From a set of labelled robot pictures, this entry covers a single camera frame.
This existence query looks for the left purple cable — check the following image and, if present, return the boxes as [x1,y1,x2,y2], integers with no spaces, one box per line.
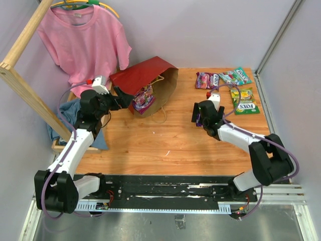
[41,79,107,219]

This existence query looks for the yellow green hanger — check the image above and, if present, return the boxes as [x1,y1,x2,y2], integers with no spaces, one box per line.
[50,1,119,18]

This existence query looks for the pink t-shirt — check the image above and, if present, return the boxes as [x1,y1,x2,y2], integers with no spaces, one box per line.
[37,5,131,97]

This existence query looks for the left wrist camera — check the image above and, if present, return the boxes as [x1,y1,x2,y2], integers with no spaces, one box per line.
[92,75,109,94]

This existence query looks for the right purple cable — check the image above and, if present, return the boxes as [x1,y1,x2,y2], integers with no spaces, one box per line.
[206,84,300,221]

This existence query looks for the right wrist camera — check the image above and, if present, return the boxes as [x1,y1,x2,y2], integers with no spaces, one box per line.
[208,92,221,110]

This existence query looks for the purple candy packet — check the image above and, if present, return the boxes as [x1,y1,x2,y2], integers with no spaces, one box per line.
[195,72,220,89]
[132,85,155,114]
[196,114,202,127]

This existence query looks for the red paper bag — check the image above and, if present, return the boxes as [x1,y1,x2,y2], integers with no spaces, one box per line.
[110,56,179,118]

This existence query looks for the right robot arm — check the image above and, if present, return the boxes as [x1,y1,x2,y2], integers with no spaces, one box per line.
[191,100,294,201]

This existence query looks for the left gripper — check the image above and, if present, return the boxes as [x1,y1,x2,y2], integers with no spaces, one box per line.
[95,86,134,118]

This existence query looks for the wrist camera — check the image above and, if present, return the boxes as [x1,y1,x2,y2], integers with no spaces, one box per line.
[208,92,221,110]
[92,75,109,94]

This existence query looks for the teal candy packet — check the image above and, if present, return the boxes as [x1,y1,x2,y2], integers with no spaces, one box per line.
[218,67,252,89]

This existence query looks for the green candy packet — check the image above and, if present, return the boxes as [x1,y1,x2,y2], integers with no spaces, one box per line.
[230,87,260,115]

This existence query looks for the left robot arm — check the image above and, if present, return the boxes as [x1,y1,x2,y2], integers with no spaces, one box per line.
[34,87,134,215]

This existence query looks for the purple cable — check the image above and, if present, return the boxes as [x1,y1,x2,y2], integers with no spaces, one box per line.
[41,79,107,219]
[206,84,300,221]

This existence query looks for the blue cloth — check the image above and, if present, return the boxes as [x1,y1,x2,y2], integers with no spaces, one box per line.
[47,100,110,151]

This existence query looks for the aluminium frame post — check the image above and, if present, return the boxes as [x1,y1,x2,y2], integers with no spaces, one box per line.
[254,0,308,76]

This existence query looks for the wooden clothes rack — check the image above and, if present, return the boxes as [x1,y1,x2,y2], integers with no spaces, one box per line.
[0,0,116,154]

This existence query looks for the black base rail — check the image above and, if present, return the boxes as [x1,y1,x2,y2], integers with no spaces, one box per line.
[34,174,306,214]

